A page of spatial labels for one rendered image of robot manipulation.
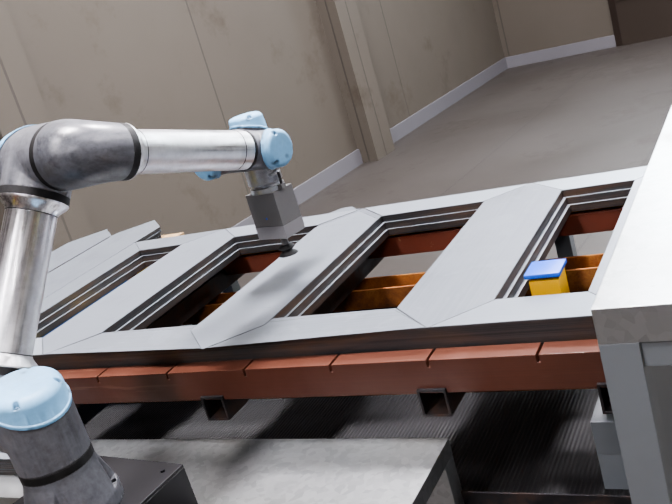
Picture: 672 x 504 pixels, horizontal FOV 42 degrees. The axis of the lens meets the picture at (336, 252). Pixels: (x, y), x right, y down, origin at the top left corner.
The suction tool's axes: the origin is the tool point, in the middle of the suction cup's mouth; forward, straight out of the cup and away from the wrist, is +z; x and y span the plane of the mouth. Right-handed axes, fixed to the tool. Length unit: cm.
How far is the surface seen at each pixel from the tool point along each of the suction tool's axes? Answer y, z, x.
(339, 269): -8.9, 6.0, -4.6
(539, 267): -63, 1, 7
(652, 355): -99, -9, 53
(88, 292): 68, 6, 8
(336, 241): -0.4, 3.7, -15.8
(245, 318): -7.2, 3.7, 23.8
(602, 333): -95, -12, 54
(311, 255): 0.9, 3.8, -7.7
